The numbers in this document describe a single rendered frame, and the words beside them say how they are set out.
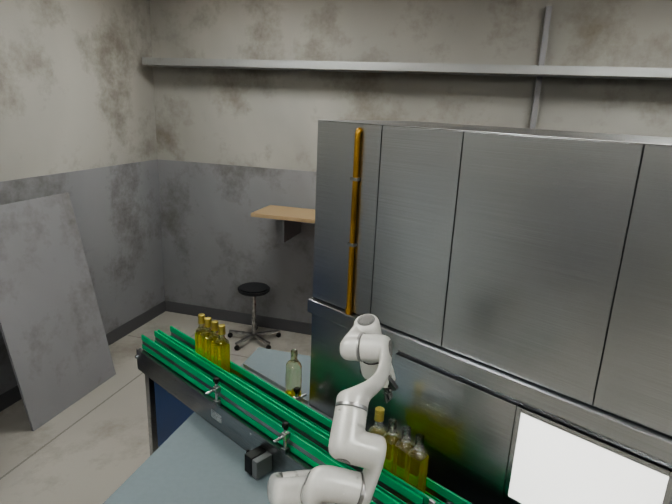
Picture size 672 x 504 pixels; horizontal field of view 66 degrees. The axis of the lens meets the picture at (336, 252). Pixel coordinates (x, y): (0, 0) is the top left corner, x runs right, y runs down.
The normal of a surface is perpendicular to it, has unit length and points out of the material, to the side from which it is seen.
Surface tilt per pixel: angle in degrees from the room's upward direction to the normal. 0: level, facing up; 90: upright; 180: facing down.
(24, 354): 79
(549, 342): 90
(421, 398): 90
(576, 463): 90
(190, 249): 90
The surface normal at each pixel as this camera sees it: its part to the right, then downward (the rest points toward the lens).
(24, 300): 0.95, -0.07
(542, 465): -0.69, 0.17
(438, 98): -0.28, 0.25
